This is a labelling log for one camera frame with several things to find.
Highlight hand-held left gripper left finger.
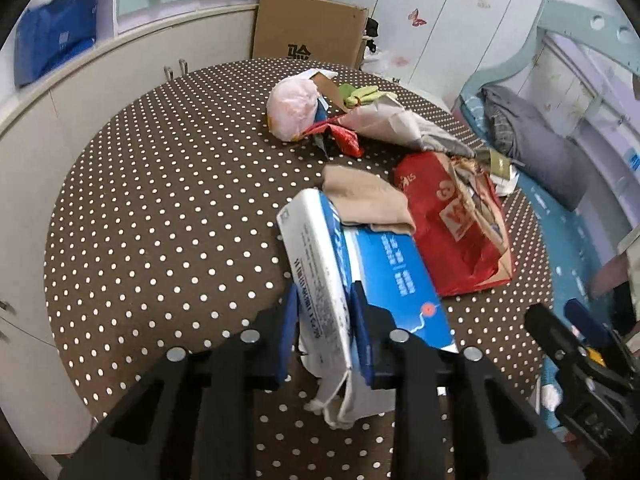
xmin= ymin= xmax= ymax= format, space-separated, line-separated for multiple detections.
xmin=60 ymin=282 xmax=301 ymax=480

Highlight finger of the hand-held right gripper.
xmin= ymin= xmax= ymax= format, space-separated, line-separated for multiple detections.
xmin=565 ymin=299 xmax=640 ymax=386
xmin=523 ymin=302 xmax=637 ymax=403

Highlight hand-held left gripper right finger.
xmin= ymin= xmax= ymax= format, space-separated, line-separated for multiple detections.
xmin=350 ymin=280 xmax=586 ymax=480

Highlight blue and white carton box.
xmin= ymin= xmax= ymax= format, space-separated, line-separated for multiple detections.
xmin=276 ymin=188 xmax=458 ymax=429

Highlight red paper bag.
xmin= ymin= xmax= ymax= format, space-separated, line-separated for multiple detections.
xmin=393 ymin=151 xmax=515 ymax=297

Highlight beige cloth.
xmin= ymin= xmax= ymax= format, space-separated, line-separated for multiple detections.
xmin=321 ymin=165 xmax=416 ymax=236

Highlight white paper scrap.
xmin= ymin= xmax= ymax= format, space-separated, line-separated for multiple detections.
xmin=492 ymin=170 xmax=519 ymax=197

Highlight olive green card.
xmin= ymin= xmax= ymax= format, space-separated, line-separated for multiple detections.
xmin=487 ymin=150 xmax=519 ymax=177

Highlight red snack wrapper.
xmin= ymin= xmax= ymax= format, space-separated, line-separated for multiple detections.
xmin=305 ymin=119 xmax=365 ymax=157

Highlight pink plastic bag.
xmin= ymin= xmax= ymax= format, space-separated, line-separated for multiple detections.
xmin=266 ymin=78 xmax=322 ymax=142

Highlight brown cardboard piece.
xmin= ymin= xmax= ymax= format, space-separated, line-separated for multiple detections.
xmin=310 ymin=70 xmax=352 ymax=111

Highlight navy clothing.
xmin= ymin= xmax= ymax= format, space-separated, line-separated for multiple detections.
xmin=612 ymin=280 xmax=640 ymax=333

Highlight bed with teal cover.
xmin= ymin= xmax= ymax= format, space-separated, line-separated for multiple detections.
xmin=457 ymin=87 xmax=640 ymax=428

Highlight brown polka-dot tablecloth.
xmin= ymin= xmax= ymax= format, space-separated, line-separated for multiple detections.
xmin=44 ymin=57 xmax=553 ymax=480

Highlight grey duvet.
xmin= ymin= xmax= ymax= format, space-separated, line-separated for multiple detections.
xmin=480 ymin=85 xmax=598 ymax=211

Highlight lilac bed shelves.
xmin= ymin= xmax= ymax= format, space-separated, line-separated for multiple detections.
xmin=545 ymin=35 xmax=640 ymax=201

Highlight white plastic bag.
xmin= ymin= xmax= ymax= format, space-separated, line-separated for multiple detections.
xmin=362 ymin=47 xmax=397 ymax=77

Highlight white curved cabinet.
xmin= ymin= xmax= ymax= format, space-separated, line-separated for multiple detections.
xmin=0 ymin=2 xmax=261 ymax=461

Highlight black cloth pile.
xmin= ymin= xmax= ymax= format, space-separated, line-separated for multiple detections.
xmin=364 ymin=17 xmax=382 ymax=54

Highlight white panelled wardrobe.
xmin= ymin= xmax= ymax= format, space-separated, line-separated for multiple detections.
xmin=360 ymin=0 xmax=548 ymax=106

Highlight large cardboard box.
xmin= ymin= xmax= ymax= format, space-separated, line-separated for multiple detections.
xmin=251 ymin=0 xmax=370 ymax=70

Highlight blue bag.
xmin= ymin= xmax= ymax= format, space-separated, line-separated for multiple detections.
xmin=14 ymin=0 xmax=98 ymax=88

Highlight mint green bed frame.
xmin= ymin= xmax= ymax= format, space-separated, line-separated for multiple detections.
xmin=450 ymin=0 xmax=640 ymax=111

